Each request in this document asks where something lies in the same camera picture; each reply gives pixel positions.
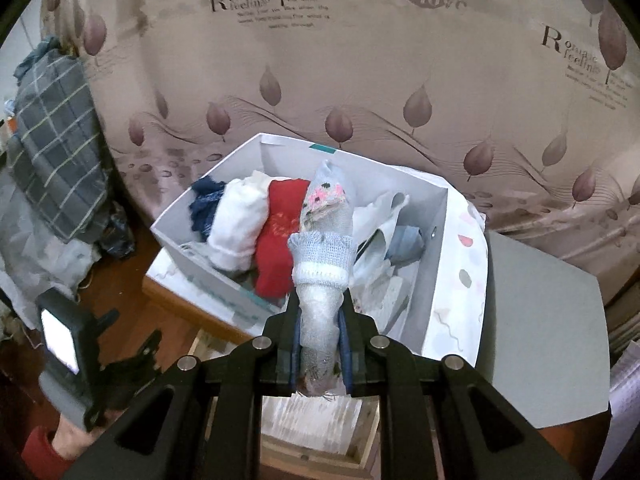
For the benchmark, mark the grey sock with pink pattern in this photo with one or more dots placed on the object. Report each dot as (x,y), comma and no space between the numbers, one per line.
(320,320)

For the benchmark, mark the white smooth underwear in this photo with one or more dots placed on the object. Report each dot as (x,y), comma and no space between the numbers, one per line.
(380,220)

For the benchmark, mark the grey cardboard box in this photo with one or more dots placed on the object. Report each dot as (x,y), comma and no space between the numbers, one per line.
(540,335)

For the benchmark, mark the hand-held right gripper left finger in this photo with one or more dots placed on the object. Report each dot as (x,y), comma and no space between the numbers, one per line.
(295,340)

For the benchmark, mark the person's left forearm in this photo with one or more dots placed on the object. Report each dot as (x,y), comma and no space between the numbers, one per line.
(45,452)

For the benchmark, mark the white drawer liner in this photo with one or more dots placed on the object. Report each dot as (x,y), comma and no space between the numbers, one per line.
(320,420)

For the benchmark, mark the white shoe box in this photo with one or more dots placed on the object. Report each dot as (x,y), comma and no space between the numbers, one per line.
(280,160)

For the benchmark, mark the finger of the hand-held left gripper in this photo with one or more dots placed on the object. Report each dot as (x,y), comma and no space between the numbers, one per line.
(127,390)
(147,347)

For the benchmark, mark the navy speckled sock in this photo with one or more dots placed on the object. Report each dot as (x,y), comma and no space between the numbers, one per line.
(205,210)

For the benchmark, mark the leaf print curtain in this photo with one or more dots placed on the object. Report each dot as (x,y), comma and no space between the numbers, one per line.
(350,60)

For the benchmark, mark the wooden nightstand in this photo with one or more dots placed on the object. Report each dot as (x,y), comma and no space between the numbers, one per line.
(200,317)

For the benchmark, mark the red sock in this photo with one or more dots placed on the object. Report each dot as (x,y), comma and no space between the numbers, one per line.
(275,240)

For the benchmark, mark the blue plastic bag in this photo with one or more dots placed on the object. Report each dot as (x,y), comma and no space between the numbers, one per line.
(117,240)

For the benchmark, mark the light blue sock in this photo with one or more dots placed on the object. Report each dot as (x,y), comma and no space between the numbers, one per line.
(405,242)

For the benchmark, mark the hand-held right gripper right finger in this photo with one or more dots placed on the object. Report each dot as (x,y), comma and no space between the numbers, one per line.
(345,350)

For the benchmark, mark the grey plaid cloth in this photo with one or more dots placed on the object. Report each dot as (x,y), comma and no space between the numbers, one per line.
(55,135)

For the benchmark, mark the white sock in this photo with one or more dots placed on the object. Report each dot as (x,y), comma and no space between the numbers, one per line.
(235,230)

